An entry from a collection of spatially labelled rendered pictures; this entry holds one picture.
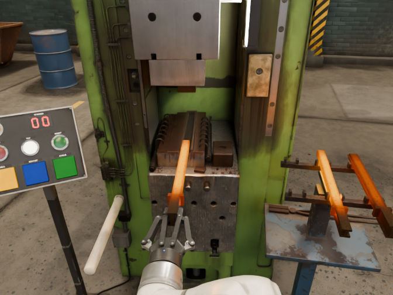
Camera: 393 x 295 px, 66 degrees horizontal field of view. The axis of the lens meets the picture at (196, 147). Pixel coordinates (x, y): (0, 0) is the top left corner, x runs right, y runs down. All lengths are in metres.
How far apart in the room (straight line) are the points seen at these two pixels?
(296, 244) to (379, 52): 6.40
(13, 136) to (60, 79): 4.46
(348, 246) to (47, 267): 1.78
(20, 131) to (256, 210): 1.13
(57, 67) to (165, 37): 4.61
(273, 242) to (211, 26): 0.83
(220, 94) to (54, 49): 4.22
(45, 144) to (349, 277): 1.86
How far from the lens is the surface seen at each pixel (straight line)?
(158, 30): 1.10
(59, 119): 1.24
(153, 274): 0.66
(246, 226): 1.70
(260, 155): 1.44
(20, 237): 2.60
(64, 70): 5.66
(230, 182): 1.26
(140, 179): 1.54
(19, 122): 1.26
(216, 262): 1.59
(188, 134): 1.40
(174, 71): 1.12
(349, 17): 7.13
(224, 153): 1.25
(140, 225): 1.73
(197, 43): 1.09
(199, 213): 1.36
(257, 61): 1.24
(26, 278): 2.30
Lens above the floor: 1.61
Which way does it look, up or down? 29 degrees down
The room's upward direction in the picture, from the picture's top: 1 degrees counter-clockwise
